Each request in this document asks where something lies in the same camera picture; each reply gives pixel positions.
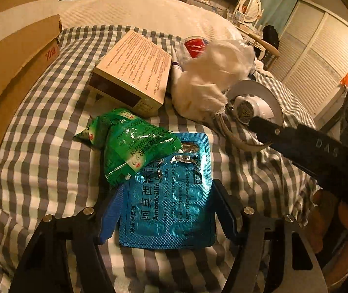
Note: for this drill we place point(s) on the round white bowl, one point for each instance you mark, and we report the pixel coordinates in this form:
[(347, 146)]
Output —
[(265, 96)]

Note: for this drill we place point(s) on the cluttered dressing table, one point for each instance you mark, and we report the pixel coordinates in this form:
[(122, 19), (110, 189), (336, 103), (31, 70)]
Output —
[(247, 28)]

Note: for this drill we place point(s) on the red label cup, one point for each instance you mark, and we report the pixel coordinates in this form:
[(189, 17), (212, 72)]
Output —
[(196, 47)]

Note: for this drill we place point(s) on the person's right hand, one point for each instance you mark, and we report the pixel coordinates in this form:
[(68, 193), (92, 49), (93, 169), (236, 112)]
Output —
[(325, 219)]

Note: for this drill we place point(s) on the white plastic bag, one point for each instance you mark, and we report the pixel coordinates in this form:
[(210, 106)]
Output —
[(210, 76)]

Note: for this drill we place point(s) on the green foil packet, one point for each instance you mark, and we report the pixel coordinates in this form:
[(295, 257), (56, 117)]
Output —
[(131, 146)]

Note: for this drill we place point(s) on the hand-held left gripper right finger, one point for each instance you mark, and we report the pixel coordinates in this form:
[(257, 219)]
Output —
[(226, 212)]

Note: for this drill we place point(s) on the brown cardboard box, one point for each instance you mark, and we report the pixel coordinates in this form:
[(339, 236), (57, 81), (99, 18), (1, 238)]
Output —
[(9, 76)]

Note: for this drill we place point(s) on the blue pill blister pack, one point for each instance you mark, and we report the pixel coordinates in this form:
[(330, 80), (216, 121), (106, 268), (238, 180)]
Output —
[(174, 207)]

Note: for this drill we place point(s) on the white louvered wardrobe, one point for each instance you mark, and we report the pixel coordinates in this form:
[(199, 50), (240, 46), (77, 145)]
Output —
[(320, 58)]

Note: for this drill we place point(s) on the white ointment tube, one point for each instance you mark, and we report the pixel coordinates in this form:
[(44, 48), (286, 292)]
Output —
[(175, 71)]

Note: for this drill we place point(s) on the wooden chair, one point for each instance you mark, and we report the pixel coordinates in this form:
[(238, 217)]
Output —
[(267, 46)]

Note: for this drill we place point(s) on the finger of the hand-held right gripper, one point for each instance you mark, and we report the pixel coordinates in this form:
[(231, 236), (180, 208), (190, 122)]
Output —
[(276, 134)]

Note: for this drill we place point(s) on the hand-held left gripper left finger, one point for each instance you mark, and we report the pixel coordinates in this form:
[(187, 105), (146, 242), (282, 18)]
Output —
[(110, 216)]

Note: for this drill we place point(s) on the white quilt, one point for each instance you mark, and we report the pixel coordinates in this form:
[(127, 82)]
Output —
[(131, 12)]

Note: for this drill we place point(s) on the beige medicine box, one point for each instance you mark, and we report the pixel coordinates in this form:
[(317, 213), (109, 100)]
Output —
[(131, 64)]

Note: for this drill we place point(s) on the small white hair dryer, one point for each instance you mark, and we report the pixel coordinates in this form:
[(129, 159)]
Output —
[(253, 106)]

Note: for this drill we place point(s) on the black bag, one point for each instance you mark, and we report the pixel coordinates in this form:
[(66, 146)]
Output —
[(271, 35)]

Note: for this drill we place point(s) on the white vanity mirror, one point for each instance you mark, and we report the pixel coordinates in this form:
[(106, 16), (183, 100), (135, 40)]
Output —
[(251, 7)]

